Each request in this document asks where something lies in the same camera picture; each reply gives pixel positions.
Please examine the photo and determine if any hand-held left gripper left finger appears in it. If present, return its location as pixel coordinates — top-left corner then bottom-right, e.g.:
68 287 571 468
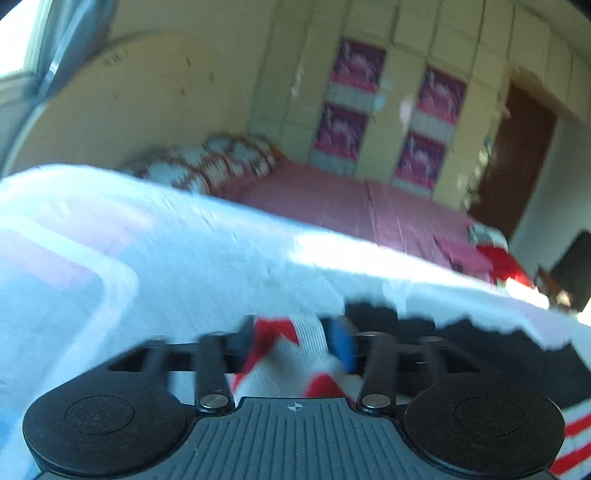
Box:
107 316 257 415

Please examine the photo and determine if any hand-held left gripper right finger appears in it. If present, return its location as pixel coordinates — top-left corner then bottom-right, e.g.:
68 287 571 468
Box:
322 316 483 415

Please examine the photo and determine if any striped knit sweater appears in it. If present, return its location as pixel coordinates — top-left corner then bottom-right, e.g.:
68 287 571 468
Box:
233 300 591 478

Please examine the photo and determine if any red and white clothes pile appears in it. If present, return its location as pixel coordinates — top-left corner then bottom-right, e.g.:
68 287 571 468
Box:
468 225 537 291

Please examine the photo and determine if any pink bedsheet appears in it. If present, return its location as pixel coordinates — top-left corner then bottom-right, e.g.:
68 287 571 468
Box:
217 159 509 284

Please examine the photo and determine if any white cloth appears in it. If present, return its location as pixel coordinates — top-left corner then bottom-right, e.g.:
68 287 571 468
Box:
0 164 591 480

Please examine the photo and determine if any patterned pillow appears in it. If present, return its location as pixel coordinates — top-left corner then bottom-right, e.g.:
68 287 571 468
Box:
122 147 222 195
198 134 281 185

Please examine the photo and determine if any black chair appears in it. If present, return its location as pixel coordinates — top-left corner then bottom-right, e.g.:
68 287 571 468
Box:
551 230 591 303

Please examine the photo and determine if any brown wooden door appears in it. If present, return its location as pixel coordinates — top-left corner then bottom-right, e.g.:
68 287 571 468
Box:
468 83 558 241

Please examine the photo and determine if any cream wooden headboard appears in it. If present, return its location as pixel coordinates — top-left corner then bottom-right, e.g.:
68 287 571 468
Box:
0 34 262 178

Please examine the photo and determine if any cream wardrobe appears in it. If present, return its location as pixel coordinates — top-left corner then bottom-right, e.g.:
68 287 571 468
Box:
249 0 575 201

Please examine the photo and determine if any blue curtain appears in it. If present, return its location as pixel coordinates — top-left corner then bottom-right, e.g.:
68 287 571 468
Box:
36 0 118 99

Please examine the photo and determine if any window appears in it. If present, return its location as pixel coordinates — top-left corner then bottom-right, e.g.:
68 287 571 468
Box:
0 0 52 80

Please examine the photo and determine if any purple wall poster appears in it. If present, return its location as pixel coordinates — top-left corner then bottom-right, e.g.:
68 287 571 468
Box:
314 104 369 163
329 39 387 114
413 68 467 141
394 131 447 193

